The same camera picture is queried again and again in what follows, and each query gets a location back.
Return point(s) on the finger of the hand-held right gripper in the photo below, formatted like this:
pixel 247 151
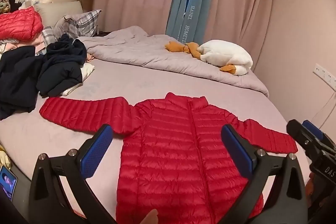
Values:
pixel 299 133
pixel 312 129

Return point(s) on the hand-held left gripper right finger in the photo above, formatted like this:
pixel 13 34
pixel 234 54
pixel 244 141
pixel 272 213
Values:
pixel 236 150

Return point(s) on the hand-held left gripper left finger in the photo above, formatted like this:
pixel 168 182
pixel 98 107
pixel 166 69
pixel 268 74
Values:
pixel 97 150

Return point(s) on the red down jacket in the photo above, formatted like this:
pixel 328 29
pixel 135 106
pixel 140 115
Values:
pixel 170 148

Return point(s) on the pink folded clothes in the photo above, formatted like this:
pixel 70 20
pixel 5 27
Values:
pixel 36 43

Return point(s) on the person's right hand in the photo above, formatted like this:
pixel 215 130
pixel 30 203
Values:
pixel 310 184

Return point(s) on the person's left hand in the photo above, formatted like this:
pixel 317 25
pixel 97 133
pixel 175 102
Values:
pixel 150 217

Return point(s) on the pink bed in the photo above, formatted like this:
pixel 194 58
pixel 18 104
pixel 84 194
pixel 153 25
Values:
pixel 105 98

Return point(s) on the white cloth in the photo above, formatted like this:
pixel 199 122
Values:
pixel 86 71

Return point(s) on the yellow cloth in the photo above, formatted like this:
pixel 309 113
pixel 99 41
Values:
pixel 4 157

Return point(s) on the small peach plush toy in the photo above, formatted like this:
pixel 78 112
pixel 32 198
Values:
pixel 89 57

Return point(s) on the smartphone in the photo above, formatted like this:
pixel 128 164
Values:
pixel 8 183

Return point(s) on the white goose plush toy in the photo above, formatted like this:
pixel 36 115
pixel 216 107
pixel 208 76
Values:
pixel 223 52

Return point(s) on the grey quilt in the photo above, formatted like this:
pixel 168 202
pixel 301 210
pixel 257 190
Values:
pixel 136 50

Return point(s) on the black garment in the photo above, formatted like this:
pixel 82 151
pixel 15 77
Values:
pixel 18 77

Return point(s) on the plaid cloth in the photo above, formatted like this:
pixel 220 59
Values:
pixel 48 35

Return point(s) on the plaid pillow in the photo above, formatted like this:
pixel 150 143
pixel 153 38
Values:
pixel 81 23

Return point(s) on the beige pillow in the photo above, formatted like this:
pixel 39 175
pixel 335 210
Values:
pixel 60 10

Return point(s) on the red quilted jacket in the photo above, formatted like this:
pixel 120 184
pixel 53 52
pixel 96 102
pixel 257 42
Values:
pixel 19 24

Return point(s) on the white wall socket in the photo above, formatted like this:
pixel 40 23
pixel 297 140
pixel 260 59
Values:
pixel 324 74

